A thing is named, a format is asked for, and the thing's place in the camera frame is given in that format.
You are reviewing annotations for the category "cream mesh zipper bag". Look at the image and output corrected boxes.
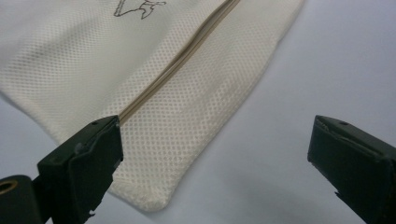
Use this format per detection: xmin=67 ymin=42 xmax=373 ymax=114
xmin=0 ymin=0 xmax=306 ymax=213

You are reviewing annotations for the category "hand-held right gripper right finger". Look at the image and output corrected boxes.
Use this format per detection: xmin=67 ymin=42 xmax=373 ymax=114
xmin=307 ymin=115 xmax=396 ymax=224

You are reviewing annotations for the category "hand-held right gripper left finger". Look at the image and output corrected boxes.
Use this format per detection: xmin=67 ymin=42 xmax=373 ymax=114
xmin=36 ymin=115 xmax=124 ymax=224

